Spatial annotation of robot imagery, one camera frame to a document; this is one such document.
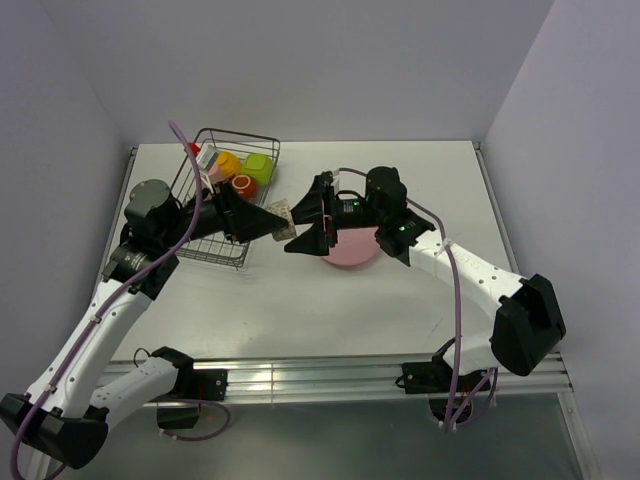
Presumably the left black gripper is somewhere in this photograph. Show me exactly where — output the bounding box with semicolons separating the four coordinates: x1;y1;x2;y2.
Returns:
159;180;286;248

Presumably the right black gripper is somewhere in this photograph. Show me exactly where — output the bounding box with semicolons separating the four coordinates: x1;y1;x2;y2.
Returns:
283;173;385;256

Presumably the dark brown ceramic mug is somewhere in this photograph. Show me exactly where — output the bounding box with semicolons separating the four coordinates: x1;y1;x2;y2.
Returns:
231;174;258;201

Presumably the small grey speckled bowl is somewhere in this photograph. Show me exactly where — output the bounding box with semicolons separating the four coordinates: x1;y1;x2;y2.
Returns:
264;197;297;242

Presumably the pink round plate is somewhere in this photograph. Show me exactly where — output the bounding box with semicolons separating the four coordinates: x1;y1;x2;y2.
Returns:
322;227;380;268

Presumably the pink plastic cup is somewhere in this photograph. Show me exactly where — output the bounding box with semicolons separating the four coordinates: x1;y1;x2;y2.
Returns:
207;162;226;186

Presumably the white square bowl green outside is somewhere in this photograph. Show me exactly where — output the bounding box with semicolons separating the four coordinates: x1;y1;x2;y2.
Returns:
241;153;274;186

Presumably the yellow ribbed bowl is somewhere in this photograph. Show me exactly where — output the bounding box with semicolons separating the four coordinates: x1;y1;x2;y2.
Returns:
216;151;242;179

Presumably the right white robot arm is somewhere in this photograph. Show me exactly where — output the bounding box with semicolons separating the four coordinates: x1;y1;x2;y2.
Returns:
285;166;566;390

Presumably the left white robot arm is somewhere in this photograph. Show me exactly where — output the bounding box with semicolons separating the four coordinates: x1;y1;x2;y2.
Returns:
1;179;288;469

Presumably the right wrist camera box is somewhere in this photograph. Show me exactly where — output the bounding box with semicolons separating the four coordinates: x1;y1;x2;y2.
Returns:
330;169;341;192

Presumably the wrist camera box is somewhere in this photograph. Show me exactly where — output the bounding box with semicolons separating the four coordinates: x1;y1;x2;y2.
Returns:
330;169;341;192
189;143;219;173

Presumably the black wire dish rack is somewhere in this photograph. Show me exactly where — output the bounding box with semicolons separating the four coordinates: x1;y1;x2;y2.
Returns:
171;127;281;269

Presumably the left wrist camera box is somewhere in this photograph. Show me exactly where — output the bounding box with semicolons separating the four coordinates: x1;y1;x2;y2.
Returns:
189;143;219;173

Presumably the aluminium frame rail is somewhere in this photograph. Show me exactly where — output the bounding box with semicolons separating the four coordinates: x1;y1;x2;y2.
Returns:
90;353;573;405

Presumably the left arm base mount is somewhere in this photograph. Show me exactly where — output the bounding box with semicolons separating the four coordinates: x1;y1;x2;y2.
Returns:
156;369;231;435

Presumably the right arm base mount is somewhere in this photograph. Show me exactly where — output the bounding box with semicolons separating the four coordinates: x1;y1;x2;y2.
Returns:
395;361;486;395

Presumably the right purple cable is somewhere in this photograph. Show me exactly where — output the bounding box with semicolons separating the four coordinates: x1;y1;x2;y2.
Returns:
339;167;499;435

